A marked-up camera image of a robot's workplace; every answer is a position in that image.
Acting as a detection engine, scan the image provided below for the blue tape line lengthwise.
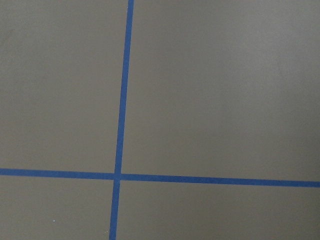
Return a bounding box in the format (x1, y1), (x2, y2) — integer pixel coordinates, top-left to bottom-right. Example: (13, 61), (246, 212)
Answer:
(108, 0), (135, 240)

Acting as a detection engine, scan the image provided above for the blue tape line crosswise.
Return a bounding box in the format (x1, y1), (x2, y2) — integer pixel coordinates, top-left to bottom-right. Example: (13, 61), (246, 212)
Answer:
(0, 168), (320, 188)

